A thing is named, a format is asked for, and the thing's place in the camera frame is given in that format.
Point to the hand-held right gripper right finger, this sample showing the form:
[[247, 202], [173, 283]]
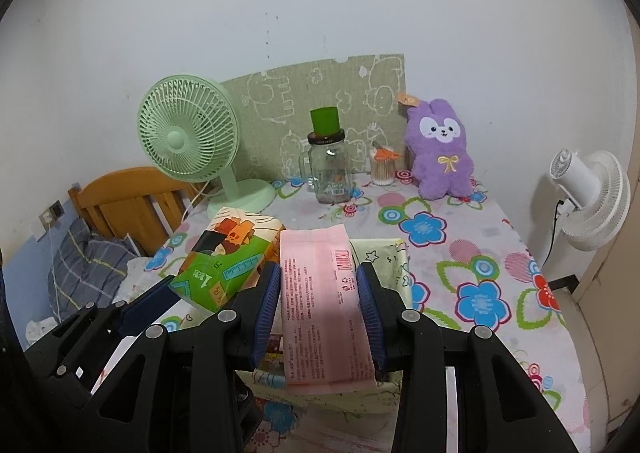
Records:
[[367, 318]]

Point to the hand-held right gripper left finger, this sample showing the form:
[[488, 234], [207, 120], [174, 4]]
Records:
[[267, 308]]

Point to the glass jar mug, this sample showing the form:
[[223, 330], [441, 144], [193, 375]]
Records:
[[330, 173]]

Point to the wall socket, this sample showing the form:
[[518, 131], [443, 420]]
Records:
[[54, 210]]

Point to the white circulator fan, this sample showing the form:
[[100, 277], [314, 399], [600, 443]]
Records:
[[595, 198]]

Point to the purple plush toy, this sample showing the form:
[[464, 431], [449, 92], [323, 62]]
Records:
[[440, 168]]

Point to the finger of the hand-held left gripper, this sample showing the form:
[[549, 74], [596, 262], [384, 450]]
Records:
[[150, 300]]

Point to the yellow cartoon fabric storage box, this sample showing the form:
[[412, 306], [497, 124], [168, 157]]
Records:
[[380, 258]]

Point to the pink tissue pack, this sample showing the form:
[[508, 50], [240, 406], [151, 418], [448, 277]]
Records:
[[320, 293]]

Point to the green plastic cup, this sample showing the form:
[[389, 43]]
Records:
[[325, 122]]

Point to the green desk fan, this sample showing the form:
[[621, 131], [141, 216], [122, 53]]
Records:
[[177, 138]]

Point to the floral tablecloth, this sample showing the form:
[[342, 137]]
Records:
[[500, 253]]

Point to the grey plaid pillow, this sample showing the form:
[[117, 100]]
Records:
[[85, 258]]

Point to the clear cotton swab container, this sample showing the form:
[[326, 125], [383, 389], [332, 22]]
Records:
[[382, 173]]

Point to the green cartoon printed board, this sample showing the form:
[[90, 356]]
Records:
[[310, 83]]

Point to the green printed tissue pack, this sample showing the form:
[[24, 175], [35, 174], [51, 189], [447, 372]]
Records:
[[225, 253]]

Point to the wooden bed headboard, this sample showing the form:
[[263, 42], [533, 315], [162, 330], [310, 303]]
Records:
[[120, 198]]

